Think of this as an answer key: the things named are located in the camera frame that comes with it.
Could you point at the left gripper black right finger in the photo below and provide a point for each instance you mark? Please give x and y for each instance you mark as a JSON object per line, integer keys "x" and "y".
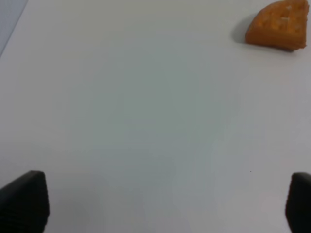
{"x": 298, "y": 204}

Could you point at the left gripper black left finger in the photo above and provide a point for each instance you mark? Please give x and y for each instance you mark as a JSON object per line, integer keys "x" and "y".
{"x": 24, "y": 204}

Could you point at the orange bread piece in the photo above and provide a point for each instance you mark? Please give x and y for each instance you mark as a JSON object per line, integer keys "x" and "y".
{"x": 281, "y": 24}

